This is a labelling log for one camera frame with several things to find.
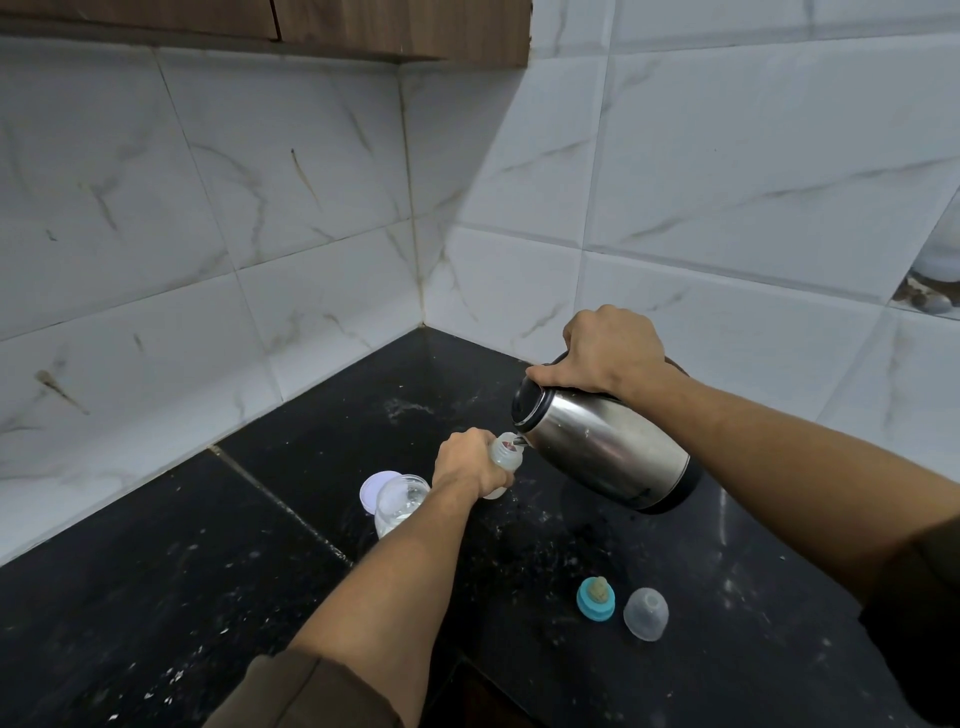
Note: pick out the person's right hand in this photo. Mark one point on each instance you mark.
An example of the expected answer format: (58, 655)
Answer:
(619, 352)

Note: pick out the person's left hand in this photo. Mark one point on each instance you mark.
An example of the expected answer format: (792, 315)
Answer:
(459, 459)

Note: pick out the person's left fingers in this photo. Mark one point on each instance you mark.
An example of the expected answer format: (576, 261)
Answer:
(496, 478)

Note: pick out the person's right thumb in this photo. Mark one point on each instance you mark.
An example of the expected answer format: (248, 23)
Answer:
(553, 373)

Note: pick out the clear plastic baby bottle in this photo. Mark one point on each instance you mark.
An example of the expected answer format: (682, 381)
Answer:
(507, 456)

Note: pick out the stainless steel electric kettle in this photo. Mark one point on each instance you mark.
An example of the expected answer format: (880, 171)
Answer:
(600, 442)

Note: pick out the person's right forearm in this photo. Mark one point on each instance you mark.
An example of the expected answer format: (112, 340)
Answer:
(780, 472)

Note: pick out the person's left forearm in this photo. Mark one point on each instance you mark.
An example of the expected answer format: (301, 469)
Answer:
(390, 592)

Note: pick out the clear glass jar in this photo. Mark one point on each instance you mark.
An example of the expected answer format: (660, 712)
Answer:
(397, 506)

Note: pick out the white round lid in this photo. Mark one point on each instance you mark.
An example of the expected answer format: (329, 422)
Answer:
(372, 491)

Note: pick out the clear plastic bottle cap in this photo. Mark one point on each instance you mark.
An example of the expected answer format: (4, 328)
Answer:
(646, 615)

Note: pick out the olive brown shirt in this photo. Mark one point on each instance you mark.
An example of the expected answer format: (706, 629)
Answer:
(315, 697)

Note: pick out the grey metal object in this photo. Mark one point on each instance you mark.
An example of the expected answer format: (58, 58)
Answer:
(926, 298)

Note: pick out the white container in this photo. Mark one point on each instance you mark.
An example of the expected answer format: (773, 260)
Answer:
(941, 251)

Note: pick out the brown wooden wall cabinet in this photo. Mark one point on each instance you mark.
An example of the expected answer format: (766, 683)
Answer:
(300, 26)

